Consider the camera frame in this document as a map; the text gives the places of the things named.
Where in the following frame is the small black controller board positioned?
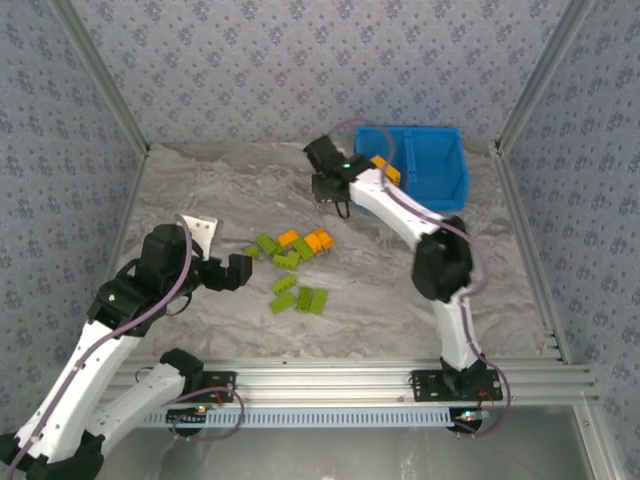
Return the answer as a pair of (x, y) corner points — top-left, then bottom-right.
(452, 408), (490, 434)
(166, 406), (210, 428)

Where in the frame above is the grey metal panel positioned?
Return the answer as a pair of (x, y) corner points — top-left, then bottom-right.
(97, 427), (601, 480)

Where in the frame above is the black left camera cable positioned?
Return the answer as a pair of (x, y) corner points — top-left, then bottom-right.
(166, 291), (195, 318)

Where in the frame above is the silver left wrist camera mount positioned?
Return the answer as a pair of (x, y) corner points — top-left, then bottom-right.
(174, 213), (222, 262)

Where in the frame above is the aluminium table side rail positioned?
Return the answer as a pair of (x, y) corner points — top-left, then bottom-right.
(106, 146), (151, 274)
(489, 141), (574, 366)

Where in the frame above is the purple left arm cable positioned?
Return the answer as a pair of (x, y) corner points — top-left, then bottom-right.
(4, 214), (246, 476)

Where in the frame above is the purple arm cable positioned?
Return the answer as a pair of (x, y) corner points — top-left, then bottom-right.
(4, 214), (246, 476)
(329, 119), (514, 439)

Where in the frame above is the aluminium front rail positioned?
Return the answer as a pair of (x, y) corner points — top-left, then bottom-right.
(97, 357), (600, 405)

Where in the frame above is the slotted white cable duct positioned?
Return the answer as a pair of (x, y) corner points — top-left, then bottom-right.
(142, 405), (454, 430)

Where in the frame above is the aluminium corner post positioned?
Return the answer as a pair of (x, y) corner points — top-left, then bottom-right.
(493, 0), (599, 154)
(47, 0), (152, 159)

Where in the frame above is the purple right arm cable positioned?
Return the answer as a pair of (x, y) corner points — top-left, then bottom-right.
(329, 119), (514, 439)

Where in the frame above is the aluminium lower frame post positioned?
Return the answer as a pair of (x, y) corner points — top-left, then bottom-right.
(572, 402), (629, 480)

